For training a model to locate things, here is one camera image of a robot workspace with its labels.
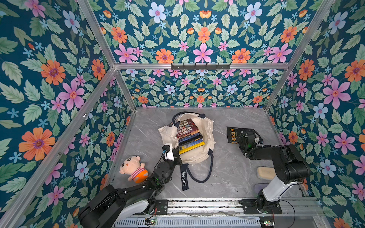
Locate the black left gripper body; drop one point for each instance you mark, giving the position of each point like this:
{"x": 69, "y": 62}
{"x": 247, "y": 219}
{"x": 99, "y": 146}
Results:
{"x": 176, "y": 161}

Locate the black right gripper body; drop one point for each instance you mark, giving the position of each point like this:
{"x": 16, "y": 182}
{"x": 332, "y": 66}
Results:
{"x": 244, "y": 139}

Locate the black book gold title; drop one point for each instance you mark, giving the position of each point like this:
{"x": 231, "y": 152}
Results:
{"x": 233, "y": 135}

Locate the cream canvas tote bag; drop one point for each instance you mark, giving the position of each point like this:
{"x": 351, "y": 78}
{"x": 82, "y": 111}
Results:
{"x": 195, "y": 156}

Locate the blue Little Prince book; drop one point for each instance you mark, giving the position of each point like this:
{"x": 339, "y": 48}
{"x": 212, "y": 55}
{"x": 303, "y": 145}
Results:
{"x": 189, "y": 138}

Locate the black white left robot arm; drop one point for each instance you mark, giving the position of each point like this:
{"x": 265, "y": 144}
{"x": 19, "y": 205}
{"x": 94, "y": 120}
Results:
{"x": 111, "y": 205}

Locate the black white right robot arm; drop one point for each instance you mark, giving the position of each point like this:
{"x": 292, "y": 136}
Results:
{"x": 289, "y": 166}

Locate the yellow spine book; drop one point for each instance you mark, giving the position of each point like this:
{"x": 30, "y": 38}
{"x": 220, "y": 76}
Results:
{"x": 184, "y": 150}

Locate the blue green spine book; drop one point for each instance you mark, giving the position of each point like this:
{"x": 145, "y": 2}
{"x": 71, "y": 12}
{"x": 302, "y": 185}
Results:
{"x": 191, "y": 143}

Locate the maroon grid cover book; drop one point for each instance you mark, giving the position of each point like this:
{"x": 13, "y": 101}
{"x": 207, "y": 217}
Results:
{"x": 187, "y": 128}

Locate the beige sponge block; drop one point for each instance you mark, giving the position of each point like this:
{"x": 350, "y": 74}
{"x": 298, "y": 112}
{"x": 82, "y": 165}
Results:
{"x": 265, "y": 173}

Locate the pink plush pig toy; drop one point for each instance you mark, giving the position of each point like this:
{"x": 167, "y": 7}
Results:
{"x": 135, "y": 169}

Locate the purple flat pad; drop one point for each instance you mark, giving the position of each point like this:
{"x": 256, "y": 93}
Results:
{"x": 260, "y": 186}

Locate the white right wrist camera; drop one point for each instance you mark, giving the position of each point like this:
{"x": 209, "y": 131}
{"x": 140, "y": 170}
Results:
{"x": 258, "y": 140}

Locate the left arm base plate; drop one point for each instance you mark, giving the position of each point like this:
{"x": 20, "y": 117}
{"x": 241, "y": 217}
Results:
{"x": 158, "y": 207}

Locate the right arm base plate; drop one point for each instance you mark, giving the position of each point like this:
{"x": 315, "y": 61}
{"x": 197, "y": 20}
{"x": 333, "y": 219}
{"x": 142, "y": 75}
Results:
{"x": 260, "y": 206}

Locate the aluminium front rail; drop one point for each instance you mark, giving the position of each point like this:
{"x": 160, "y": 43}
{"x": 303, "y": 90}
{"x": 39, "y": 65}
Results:
{"x": 228, "y": 213}

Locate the metal hook rail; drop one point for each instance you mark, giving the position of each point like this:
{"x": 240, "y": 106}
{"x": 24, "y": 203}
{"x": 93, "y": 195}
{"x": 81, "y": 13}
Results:
{"x": 203, "y": 66}

